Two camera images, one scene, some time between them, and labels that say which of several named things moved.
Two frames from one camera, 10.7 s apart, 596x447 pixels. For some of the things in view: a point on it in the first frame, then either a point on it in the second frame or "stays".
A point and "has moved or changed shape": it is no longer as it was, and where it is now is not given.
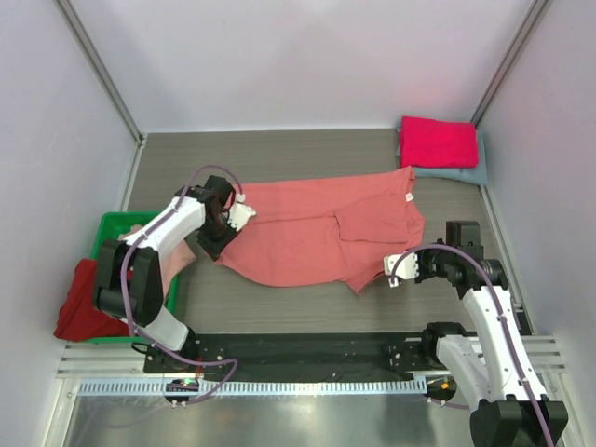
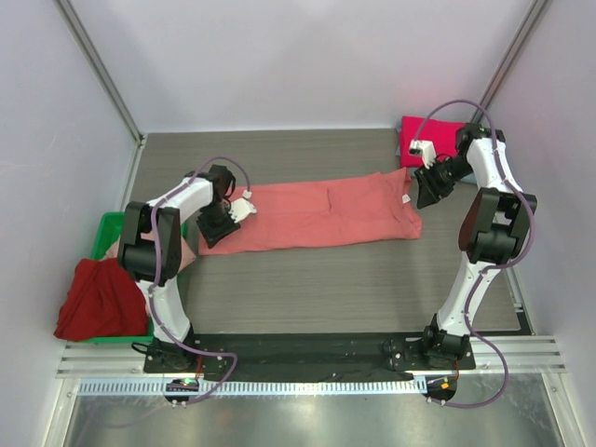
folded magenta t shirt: [429, 143] stays
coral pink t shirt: [341, 228] has moved or changed shape
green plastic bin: [114, 225] stays
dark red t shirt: [79, 318] stays
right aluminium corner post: [537, 9] stays
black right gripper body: [423, 266] -> [429, 182]
